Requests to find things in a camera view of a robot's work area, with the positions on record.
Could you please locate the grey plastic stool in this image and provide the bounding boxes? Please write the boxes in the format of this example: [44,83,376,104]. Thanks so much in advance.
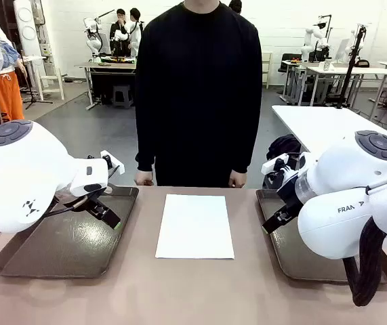
[113,84,134,109]

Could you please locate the wooden top background table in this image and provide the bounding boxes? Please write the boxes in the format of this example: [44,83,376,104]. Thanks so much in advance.
[74,60,136,111]

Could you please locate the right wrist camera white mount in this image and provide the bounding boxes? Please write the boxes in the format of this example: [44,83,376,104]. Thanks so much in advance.
[261,152,299,180]

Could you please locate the white monitor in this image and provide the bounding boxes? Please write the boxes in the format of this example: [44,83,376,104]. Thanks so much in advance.
[334,38,350,64]

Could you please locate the black pole stand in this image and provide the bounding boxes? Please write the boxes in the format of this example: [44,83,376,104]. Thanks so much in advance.
[336,25,367,110]

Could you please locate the long white background table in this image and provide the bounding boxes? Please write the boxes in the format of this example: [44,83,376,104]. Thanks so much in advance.
[306,66,387,106]

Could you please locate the black braided cable bundle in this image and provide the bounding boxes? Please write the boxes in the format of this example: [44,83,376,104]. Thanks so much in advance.
[344,177,387,307]

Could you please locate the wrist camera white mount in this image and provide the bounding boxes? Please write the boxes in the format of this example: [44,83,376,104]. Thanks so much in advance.
[100,150,125,176]
[261,152,299,180]

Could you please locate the background person white shirt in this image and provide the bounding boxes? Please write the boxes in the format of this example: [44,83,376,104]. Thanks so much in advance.
[128,8,143,58]

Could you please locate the white cabinet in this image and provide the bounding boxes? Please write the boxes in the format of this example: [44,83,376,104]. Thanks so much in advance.
[262,50,274,89]

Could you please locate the tall white air conditioner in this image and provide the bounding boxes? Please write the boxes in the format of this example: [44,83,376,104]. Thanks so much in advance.
[12,0,41,58]

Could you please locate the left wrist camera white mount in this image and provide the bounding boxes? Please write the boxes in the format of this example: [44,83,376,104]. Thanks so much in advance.
[100,150,125,176]

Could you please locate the person left hand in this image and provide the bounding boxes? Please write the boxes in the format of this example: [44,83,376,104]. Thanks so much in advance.
[228,170,247,189]

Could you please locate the person orange trousers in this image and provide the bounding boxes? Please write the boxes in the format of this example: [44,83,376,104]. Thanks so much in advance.
[0,30,28,125]

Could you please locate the black floor tripod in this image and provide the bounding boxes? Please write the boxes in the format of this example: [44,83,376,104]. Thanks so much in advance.
[25,76,54,110]

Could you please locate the white A4 paper stack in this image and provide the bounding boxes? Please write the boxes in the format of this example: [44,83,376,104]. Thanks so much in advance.
[155,193,235,261]

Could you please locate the background white robot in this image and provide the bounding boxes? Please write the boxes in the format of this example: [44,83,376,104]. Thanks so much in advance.
[300,15,331,64]
[111,22,143,45]
[83,16,104,64]

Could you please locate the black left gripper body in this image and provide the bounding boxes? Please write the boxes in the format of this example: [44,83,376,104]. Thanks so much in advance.
[56,190,103,213]

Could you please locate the person left forearm black sleeve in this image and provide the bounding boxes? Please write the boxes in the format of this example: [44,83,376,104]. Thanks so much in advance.
[232,101,264,174]

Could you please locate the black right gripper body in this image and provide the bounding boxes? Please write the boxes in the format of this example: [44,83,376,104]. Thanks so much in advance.
[267,168,305,213]

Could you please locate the background person dark jacket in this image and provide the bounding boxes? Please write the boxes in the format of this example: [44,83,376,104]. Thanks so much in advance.
[109,9,129,58]

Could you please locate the brown plastic tray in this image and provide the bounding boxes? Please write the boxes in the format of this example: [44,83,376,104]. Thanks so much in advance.
[256,188,387,284]
[0,182,140,280]

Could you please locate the black office chair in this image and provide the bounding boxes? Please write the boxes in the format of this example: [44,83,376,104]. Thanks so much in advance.
[277,53,303,102]

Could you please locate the person black sweater torso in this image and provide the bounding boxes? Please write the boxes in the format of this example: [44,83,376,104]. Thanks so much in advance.
[134,0,264,188]

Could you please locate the white wooden stool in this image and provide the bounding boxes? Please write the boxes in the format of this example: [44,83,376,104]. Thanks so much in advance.
[36,67,65,102]

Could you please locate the person right forearm black sleeve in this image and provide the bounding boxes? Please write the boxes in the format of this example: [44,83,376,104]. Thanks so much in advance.
[134,101,157,173]

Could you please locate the person right hand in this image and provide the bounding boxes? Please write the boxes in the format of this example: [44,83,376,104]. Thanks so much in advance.
[134,170,155,187]

